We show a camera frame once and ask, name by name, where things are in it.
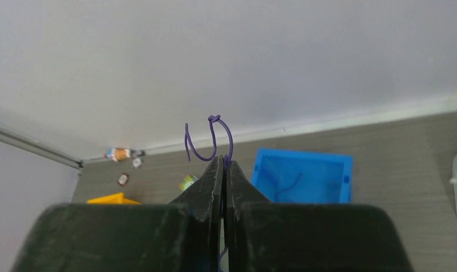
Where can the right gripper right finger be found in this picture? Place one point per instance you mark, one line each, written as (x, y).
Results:
(266, 236)

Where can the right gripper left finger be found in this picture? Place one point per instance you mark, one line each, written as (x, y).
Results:
(182, 235)

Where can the green owl puzzle piece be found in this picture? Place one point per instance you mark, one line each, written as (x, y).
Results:
(187, 182)

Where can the blue plastic bin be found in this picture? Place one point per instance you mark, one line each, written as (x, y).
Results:
(285, 176)

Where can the orange plastic bin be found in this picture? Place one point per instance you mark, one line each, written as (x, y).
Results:
(113, 199)

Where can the small round token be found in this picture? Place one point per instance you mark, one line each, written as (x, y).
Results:
(123, 179)

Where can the small gear piece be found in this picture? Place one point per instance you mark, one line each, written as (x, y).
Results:
(137, 162)

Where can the small clown figurine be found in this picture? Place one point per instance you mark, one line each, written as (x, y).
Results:
(119, 154)

